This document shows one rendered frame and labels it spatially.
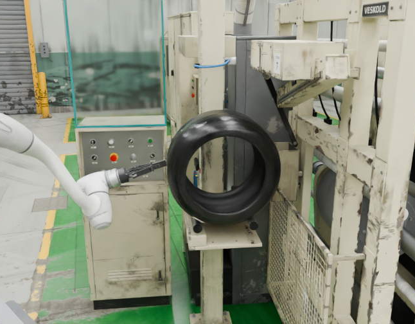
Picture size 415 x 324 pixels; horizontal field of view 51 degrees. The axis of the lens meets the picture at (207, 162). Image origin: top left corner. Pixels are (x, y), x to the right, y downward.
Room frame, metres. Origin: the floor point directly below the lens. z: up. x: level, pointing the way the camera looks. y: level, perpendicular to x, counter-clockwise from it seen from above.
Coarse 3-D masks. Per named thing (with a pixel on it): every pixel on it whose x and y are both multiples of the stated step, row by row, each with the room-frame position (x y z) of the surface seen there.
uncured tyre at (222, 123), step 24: (192, 120) 2.10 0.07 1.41; (216, 120) 1.98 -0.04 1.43; (240, 120) 1.99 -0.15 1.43; (192, 144) 1.94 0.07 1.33; (264, 144) 1.98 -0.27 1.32; (168, 168) 1.97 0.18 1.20; (264, 168) 2.22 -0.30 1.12; (192, 192) 2.20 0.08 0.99; (240, 192) 2.23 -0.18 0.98; (264, 192) 1.97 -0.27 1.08; (192, 216) 1.97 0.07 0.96; (216, 216) 1.95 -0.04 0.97; (240, 216) 1.96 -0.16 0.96
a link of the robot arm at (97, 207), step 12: (36, 144) 1.67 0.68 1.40; (36, 156) 1.69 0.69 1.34; (48, 156) 1.73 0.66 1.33; (48, 168) 1.76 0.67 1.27; (60, 168) 1.76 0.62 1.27; (60, 180) 1.76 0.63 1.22; (72, 180) 1.78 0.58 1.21; (72, 192) 1.76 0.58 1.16; (84, 204) 1.79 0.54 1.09; (96, 204) 1.82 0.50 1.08; (108, 204) 1.88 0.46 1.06; (96, 216) 1.82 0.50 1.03; (108, 216) 1.83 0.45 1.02; (96, 228) 1.81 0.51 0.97
